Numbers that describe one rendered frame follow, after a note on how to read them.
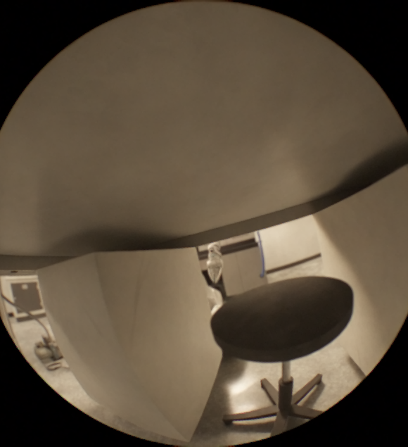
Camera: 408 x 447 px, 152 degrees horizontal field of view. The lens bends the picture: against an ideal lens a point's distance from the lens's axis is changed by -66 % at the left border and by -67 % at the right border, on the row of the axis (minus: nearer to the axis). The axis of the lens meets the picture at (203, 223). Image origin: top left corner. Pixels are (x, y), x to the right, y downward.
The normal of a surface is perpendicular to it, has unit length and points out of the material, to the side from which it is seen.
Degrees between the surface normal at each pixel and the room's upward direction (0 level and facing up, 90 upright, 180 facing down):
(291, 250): 90
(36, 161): 180
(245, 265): 90
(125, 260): 90
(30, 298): 90
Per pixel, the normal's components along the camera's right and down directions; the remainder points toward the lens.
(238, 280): -0.26, -0.12
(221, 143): 0.22, 0.96
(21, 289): 0.94, -0.26
